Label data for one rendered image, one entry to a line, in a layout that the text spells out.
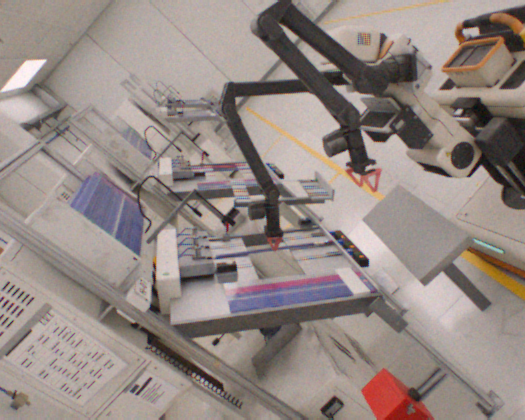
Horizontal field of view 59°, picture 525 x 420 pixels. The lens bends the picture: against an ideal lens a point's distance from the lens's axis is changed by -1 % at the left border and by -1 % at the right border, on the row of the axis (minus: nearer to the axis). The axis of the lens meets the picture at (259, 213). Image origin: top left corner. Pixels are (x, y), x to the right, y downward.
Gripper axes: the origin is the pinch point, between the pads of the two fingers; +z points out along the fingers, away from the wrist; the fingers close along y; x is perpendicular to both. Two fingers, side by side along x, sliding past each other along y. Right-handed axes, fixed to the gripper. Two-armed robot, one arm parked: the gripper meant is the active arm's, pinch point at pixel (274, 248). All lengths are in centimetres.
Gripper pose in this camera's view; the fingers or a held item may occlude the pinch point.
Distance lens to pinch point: 201.5
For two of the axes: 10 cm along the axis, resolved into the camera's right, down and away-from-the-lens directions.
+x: 9.8, -1.2, 1.5
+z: 0.6, 9.4, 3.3
